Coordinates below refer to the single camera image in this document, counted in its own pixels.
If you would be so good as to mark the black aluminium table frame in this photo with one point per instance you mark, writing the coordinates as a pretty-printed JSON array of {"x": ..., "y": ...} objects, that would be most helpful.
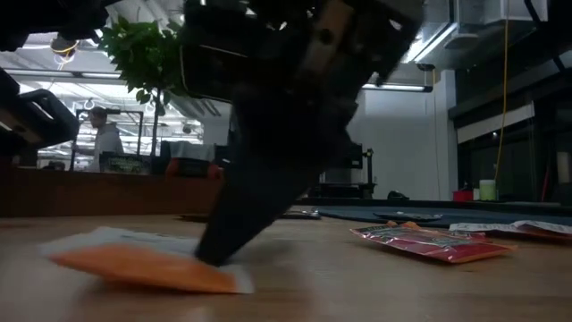
[{"x": 447, "y": 203}]

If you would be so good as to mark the wooden three-compartment tray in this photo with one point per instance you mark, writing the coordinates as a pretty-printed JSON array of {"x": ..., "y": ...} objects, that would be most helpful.
[{"x": 111, "y": 197}]

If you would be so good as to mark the red container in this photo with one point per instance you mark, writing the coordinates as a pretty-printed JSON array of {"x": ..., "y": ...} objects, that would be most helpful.
[{"x": 462, "y": 196}]

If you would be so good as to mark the long ceiling lamp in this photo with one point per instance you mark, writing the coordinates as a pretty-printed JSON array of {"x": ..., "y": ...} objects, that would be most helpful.
[
  {"x": 96, "y": 75},
  {"x": 393, "y": 87}
]

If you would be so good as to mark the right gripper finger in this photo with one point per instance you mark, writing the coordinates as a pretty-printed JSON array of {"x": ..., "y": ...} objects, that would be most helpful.
[{"x": 268, "y": 170}]

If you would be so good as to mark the black camera stand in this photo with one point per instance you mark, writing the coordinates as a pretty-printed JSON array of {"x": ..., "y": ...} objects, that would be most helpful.
[{"x": 369, "y": 167}]

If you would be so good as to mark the black monitor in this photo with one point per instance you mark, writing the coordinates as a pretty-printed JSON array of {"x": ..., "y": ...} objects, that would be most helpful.
[{"x": 356, "y": 156}]

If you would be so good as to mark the black robot station frame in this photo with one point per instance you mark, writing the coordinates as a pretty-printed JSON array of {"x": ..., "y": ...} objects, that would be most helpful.
[{"x": 134, "y": 111}]

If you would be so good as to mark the person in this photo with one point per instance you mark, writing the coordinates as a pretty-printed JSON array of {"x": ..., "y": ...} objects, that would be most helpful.
[{"x": 107, "y": 141}]

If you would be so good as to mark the green leafy plant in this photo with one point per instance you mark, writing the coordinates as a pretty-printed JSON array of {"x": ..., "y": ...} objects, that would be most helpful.
[{"x": 134, "y": 58}]

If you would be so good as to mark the grey cloth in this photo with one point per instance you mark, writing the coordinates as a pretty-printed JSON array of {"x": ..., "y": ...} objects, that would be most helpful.
[{"x": 192, "y": 152}]

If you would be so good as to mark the black side table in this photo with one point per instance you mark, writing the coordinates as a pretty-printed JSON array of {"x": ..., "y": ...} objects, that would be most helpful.
[{"x": 348, "y": 190}]

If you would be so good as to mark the pale green cup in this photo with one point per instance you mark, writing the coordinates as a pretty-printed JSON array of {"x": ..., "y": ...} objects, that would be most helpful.
[{"x": 487, "y": 190}]

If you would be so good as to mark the white ceiling air duct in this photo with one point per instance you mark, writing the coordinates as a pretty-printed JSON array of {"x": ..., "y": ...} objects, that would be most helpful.
[{"x": 514, "y": 11}]

